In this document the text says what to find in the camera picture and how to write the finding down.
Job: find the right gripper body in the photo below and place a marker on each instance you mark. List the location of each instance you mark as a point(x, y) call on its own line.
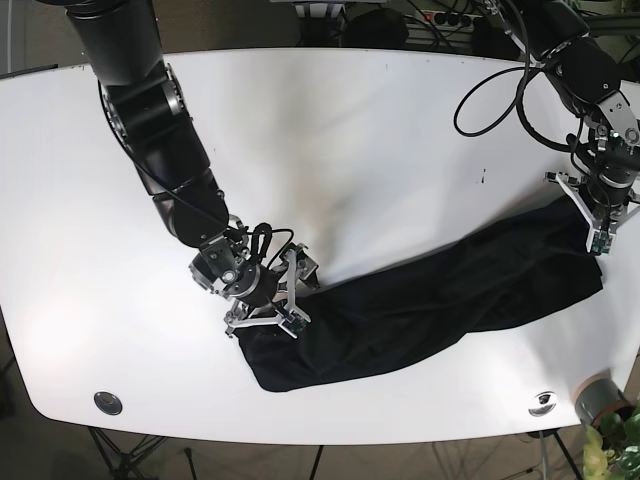
point(260, 295)

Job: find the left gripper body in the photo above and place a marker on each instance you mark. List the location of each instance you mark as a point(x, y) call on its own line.
point(604, 190)

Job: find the black T-shirt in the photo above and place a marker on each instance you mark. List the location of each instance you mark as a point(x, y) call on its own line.
point(509, 274)

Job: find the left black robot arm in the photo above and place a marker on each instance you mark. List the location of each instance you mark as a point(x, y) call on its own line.
point(556, 42)

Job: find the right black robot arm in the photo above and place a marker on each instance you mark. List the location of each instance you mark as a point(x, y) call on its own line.
point(144, 105)

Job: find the left metal table grommet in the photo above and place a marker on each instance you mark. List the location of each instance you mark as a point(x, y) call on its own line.
point(108, 403)

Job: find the metal table grommet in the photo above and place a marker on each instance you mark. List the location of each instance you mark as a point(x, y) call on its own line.
point(542, 404)
point(108, 403)

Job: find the grey plant pot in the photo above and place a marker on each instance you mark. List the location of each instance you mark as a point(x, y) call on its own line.
point(597, 396)

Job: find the right metal table grommet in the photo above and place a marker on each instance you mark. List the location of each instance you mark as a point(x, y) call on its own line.
point(542, 404)

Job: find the green plant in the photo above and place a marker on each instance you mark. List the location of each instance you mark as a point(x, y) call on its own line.
point(611, 450)

